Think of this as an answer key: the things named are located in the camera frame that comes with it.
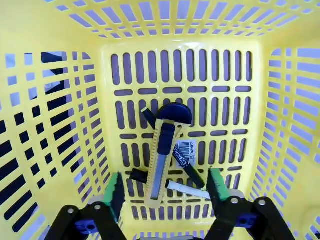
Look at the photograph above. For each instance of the yellow plastic shopping basket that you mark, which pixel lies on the yellow plastic shopping basket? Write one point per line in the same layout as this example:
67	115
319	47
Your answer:
275	37

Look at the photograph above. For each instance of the white barcode sticker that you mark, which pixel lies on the white barcode sticker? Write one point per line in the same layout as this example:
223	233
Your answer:
191	148

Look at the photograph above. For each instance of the white marker with black cap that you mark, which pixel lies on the white marker with black cap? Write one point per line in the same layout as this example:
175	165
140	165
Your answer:
187	188

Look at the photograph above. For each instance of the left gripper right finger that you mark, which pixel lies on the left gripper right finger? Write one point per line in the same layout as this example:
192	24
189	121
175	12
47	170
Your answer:
217	187

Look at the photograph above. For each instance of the black yellow-tipped highlighter pen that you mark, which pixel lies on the black yellow-tipped highlighter pen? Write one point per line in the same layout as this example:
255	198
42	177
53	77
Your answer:
192	172

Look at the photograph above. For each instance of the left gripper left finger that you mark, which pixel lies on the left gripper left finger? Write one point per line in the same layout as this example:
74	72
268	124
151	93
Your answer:
113	195

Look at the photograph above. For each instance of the yellow utility knife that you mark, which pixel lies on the yellow utility knife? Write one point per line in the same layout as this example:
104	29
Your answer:
160	160

